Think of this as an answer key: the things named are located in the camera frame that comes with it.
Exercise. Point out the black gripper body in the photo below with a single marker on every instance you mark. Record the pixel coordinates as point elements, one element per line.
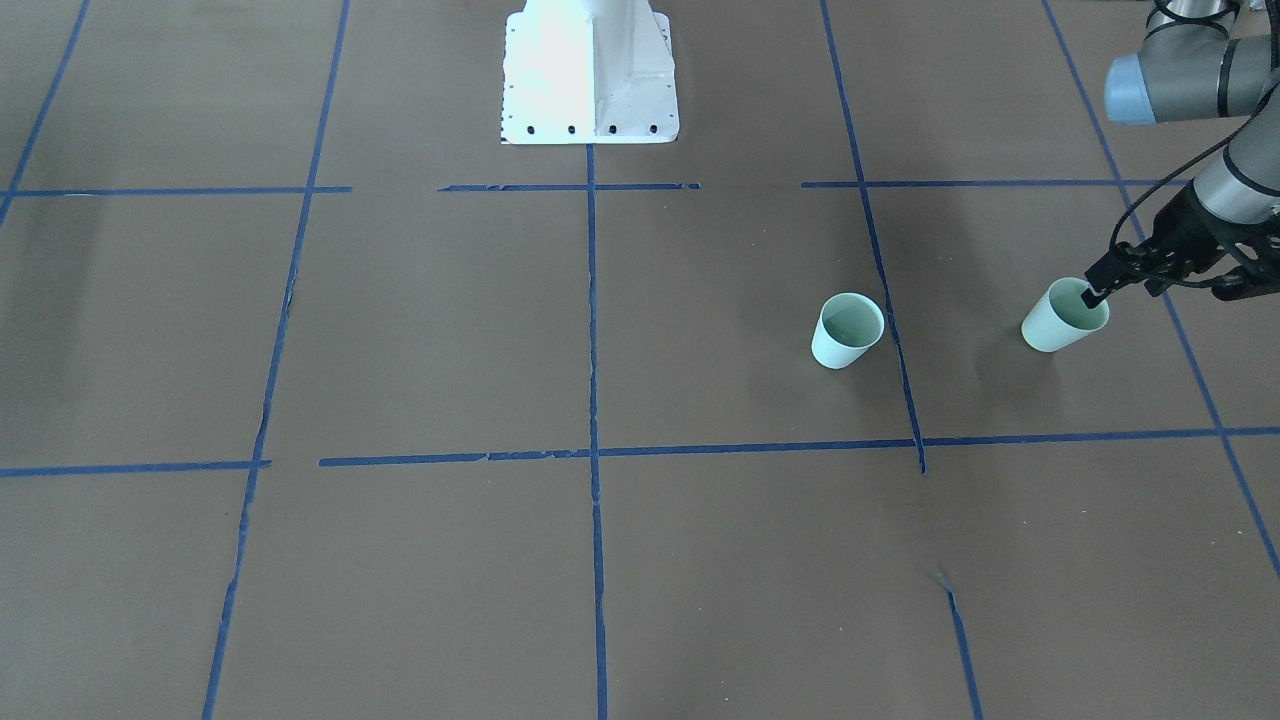
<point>1184,229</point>

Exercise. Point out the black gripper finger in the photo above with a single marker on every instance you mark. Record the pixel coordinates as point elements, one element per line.
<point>1121,266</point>

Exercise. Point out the light green cup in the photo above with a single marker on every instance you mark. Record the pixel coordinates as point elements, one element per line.
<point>847,326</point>
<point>1067,312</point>

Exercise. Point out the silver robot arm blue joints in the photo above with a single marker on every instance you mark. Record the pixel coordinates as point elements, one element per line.
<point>1190,66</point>

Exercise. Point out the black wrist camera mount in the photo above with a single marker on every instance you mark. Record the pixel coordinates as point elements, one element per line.
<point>1255,250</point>

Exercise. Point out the white pillar base mount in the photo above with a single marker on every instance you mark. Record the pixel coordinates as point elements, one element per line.
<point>588,72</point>

